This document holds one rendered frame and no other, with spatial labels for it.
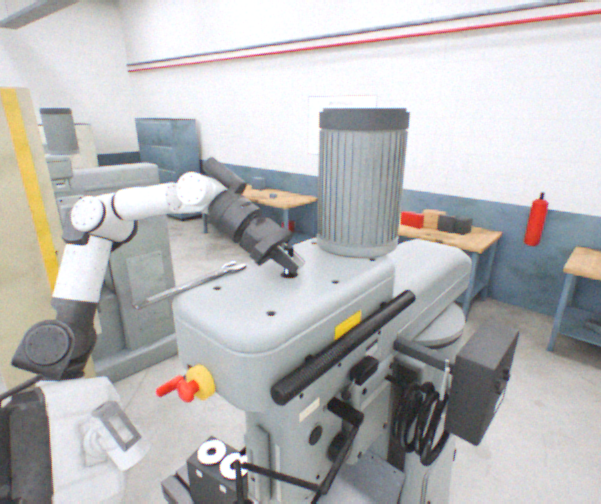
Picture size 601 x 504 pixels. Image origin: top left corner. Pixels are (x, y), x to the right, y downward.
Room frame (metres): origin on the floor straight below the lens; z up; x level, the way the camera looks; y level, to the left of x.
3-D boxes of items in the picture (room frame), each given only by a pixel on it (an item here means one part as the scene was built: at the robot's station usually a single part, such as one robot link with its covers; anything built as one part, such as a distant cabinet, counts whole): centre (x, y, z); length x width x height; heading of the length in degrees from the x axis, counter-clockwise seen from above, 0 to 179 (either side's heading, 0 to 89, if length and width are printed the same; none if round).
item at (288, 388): (0.64, -0.11, 1.79); 0.45 x 0.04 x 0.04; 139
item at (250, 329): (0.72, 0.01, 1.81); 0.47 x 0.26 x 0.16; 139
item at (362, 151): (0.90, -0.14, 2.05); 0.20 x 0.20 x 0.32
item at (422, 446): (0.78, -0.30, 1.45); 0.18 x 0.16 x 0.21; 139
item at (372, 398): (0.86, -0.11, 1.47); 0.24 x 0.19 x 0.26; 49
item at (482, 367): (0.72, -0.43, 1.62); 0.20 x 0.09 x 0.21; 139
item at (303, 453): (0.72, 0.02, 1.47); 0.21 x 0.19 x 0.32; 49
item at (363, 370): (0.67, -0.12, 1.66); 0.12 x 0.04 x 0.04; 139
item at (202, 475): (0.91, 0.25, 1.05); 0.22 x 0.12 x 0.20; 59
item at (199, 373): (0.54, 0.17, 1.76); 0.06 x 0.02 x 0.06; 49
